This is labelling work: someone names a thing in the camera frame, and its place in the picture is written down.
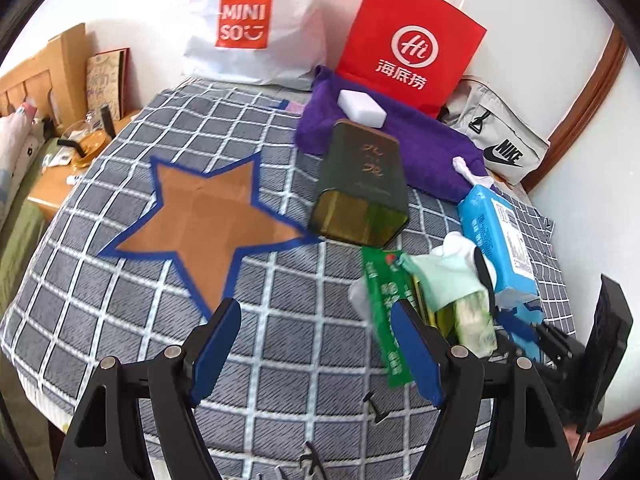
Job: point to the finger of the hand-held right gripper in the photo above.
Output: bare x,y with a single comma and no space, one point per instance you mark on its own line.
483,275
522,332

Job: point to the white printed pillow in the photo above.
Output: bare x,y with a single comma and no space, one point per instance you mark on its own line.
17,150

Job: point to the wooden nightstand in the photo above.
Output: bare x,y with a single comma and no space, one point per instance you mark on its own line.
55,185

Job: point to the grey waist bag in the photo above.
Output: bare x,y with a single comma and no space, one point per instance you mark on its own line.
505,125

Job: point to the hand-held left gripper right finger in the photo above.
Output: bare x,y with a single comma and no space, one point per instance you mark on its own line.
415,350

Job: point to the brown star paper cutout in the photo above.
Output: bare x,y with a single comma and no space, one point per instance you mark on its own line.
210,225

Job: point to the red paper bag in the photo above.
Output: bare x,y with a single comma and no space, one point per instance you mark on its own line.
415,15

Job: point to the green snack packet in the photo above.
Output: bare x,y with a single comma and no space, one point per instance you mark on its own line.
385,300

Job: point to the wooden door frame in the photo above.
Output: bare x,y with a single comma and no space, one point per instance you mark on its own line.
595,100

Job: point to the green tissue pack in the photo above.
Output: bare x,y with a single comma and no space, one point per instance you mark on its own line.
470,320

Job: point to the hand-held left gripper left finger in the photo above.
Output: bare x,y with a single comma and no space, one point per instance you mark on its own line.
217,345

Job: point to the purple towel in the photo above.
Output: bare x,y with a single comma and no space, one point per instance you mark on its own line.
430,145

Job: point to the small white cloth piece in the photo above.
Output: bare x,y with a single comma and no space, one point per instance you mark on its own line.
470,170

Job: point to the grey checked bedsheet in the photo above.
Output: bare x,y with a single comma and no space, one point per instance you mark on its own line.
125,310

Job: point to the brown printed book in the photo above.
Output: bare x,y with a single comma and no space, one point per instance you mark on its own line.
107,82

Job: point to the white plastic shopping bag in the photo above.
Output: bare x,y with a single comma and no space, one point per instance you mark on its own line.
290,35

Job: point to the dark green tin box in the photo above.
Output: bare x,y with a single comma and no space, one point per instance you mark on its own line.
360,170

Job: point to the blue wet wipes pack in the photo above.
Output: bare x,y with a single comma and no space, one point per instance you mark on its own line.
495,230

